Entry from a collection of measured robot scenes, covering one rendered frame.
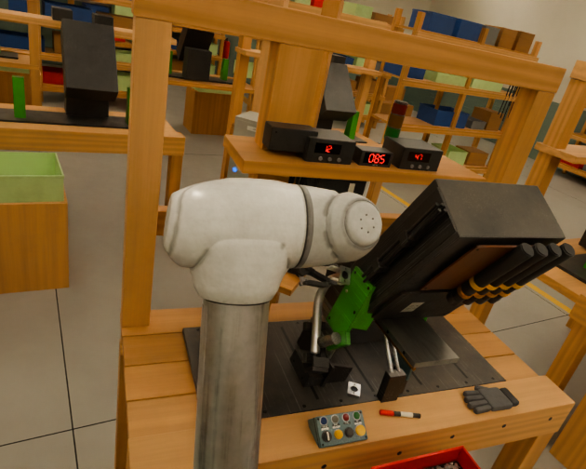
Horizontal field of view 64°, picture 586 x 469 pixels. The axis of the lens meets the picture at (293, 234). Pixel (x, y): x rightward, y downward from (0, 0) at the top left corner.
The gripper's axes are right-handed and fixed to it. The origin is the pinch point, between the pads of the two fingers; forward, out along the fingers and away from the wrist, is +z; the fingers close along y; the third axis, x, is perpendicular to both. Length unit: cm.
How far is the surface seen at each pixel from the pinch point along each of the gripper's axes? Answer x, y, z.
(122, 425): 87, -52, -25
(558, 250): -58, 2, 20
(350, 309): -3.2, -10.4, 3.6
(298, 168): -5.6, 25.7, -23.7
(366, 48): -25, 62, -18
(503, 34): 134, 475, 411
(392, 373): -6.0, -27.2, 20.8
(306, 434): 3.8, -46.6, -3.9
